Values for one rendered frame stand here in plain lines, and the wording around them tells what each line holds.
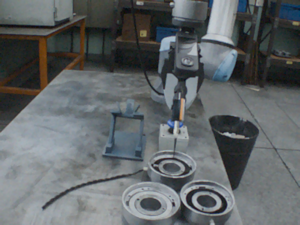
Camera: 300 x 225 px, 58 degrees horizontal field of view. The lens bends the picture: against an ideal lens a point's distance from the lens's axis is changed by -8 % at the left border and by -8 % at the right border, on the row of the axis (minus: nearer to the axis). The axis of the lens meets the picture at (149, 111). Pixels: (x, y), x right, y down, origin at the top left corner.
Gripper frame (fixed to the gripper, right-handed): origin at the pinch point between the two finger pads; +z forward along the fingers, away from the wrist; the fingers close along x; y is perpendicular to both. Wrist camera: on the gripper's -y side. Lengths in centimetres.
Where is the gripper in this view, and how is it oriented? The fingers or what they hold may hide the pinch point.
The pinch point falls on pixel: (178, 106)
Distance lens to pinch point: 69.3
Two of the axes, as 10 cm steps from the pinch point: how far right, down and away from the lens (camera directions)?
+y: 0.7, -4.0, 9.1
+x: -9.9, -1.1, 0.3
